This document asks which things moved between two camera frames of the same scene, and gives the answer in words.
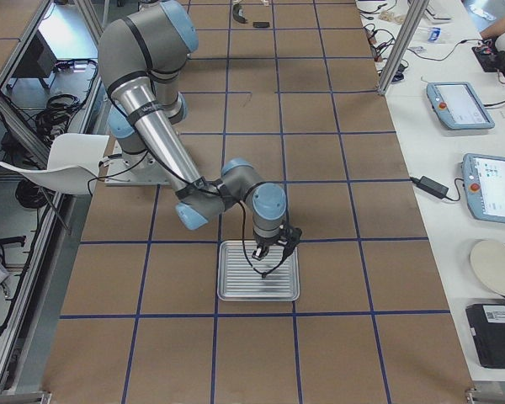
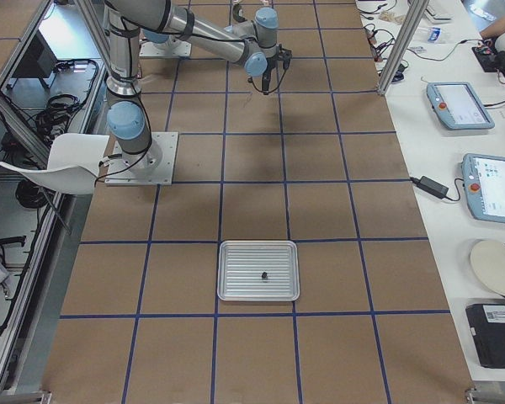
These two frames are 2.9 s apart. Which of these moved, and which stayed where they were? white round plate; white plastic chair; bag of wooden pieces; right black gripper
Moved: right black gripper
Stayed: white round plate; bag of wooden pieces; white plastic chair
